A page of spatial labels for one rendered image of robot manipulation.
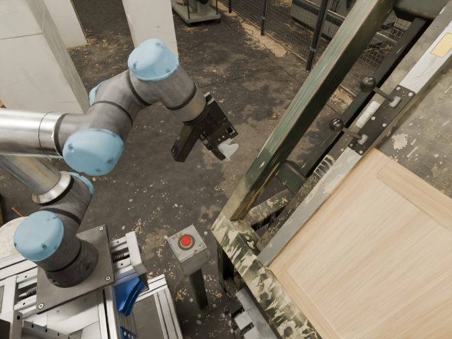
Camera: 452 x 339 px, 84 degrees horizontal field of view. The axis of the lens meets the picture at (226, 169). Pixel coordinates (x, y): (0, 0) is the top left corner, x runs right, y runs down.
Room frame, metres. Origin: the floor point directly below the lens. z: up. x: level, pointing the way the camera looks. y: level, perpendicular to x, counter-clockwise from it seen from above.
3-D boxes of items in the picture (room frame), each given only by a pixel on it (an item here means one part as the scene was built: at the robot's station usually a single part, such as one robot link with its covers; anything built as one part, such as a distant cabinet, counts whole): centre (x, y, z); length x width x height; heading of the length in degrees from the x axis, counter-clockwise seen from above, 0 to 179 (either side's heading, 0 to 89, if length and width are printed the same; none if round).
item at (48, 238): (0.32, 0.50, 1.20); 0.13 x 0.12 x 0.14; 179
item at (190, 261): (0.44, 0.16, 0.84); 0.12 x 0.12 x 0.18; 33
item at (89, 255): (0.31, 0.50, 1.09); 0.15 x 0.15 x 0.10
